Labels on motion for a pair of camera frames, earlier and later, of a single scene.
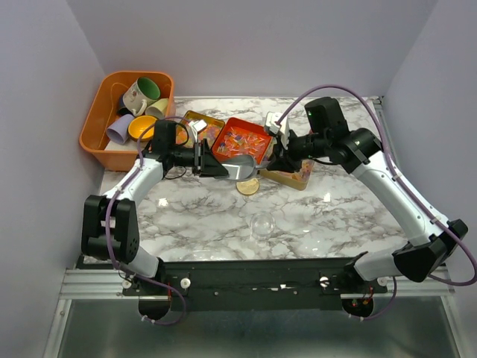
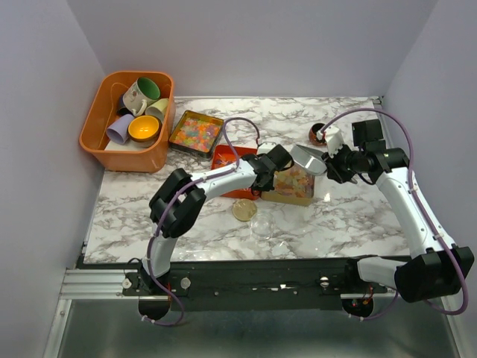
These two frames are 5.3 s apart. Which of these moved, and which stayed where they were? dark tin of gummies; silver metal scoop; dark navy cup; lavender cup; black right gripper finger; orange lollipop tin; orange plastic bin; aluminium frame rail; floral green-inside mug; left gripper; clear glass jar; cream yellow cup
Moved: orange lollipop tin; black right gripper finger; silver metal scoop; left gripper
Stayed: clear glass jar; dark navy cup; aluminium frame rail; lavender cup; dark tin of gummies; orange plastic bin; floral green-inside mug; cream yellow cup
